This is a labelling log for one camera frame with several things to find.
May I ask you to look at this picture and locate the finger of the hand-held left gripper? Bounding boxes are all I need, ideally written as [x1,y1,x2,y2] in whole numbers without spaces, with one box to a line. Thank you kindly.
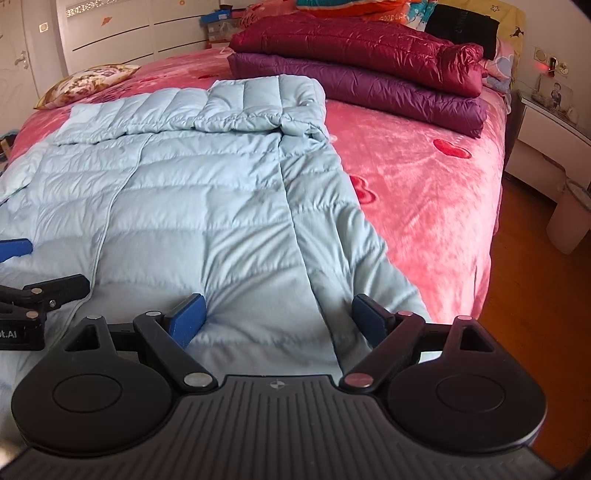
[0,239,33,262]
[0,274,90,319]

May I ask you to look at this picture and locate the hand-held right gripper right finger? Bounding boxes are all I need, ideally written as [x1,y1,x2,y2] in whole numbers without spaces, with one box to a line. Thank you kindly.
[339,294,498,394]

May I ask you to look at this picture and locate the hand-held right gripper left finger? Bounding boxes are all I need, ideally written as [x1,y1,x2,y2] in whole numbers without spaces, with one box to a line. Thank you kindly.
[60,295,218,395]

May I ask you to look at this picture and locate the light blue down jacket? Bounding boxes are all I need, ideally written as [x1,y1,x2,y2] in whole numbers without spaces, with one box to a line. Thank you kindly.
[0,74,432,416]

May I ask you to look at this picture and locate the pink bed blanket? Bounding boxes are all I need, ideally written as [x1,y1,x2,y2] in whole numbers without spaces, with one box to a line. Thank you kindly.
[9,44,509,333]

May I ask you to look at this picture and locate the white door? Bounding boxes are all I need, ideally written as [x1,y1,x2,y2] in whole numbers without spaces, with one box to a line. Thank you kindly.
[0,0,44,107]

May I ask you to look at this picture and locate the floral pillow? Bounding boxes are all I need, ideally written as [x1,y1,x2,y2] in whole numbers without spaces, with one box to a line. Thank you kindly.
[34,65,141,110]

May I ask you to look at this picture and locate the purple down jacket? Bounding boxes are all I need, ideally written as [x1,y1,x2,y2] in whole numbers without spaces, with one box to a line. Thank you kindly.
[227,52,489,138]

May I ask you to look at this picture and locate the white trash bin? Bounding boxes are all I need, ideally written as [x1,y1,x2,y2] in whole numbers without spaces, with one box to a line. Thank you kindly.
[547,179,591,254]

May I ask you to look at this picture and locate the white nightstand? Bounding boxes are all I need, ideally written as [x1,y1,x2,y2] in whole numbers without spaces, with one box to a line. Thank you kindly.
[503,89,591,204]

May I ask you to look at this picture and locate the white wardrobe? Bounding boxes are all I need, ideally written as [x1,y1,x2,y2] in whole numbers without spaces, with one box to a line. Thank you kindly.
[53,0,232,77]

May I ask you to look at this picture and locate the crimson down jacket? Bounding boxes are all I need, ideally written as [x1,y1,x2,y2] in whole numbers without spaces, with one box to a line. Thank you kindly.
[228,11,490,97]

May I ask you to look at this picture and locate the blue box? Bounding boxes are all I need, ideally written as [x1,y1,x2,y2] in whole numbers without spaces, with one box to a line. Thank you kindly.
[199,10,241,44]

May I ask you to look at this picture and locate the black cloth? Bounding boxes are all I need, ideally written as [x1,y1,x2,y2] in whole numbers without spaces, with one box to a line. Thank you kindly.
[424,4,502,61]

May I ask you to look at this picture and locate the teal and orange pillows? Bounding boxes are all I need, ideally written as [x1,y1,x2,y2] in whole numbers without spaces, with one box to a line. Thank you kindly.
[295,0,437,29]

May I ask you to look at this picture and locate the pink pillow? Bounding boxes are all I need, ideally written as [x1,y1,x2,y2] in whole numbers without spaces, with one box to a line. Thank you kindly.
[240,0,301,21]

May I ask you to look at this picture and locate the yellow headboard cover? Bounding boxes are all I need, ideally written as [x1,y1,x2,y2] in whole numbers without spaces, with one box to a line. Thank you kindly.
[480,0,527,61]

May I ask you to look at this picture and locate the photo frame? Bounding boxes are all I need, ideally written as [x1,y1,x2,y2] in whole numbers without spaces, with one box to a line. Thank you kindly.
[538,78,575,112]

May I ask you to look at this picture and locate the wall socket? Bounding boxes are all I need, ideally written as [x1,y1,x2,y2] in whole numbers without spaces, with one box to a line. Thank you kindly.
[533,45,570,77]

